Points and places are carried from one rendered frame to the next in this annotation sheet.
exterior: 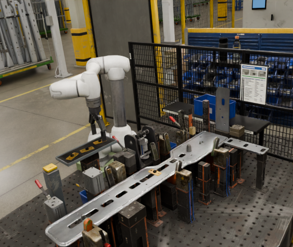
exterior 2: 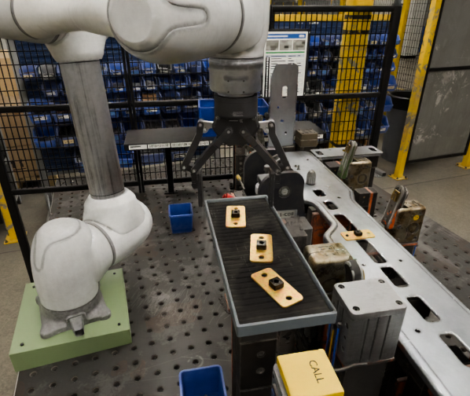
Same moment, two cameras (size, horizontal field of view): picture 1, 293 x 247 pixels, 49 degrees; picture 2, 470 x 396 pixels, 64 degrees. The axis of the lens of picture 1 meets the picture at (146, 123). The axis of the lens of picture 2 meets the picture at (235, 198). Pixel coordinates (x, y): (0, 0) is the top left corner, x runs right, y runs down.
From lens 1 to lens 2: 1.80 m
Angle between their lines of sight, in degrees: 52
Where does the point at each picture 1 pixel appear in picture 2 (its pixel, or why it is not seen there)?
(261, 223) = (439, 245)
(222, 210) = not seen: hidden behind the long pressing
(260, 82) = (296, 59)
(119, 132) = (125, 206)
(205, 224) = not seen: hidden behind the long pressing
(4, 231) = not seen: outside the picture
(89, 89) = (263, 16)
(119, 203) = (468, 327)
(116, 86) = (95, 81)
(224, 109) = (287, 105)
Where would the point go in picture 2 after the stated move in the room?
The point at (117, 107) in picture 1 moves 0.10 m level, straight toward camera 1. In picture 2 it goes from (106, 141) to (134, 147)
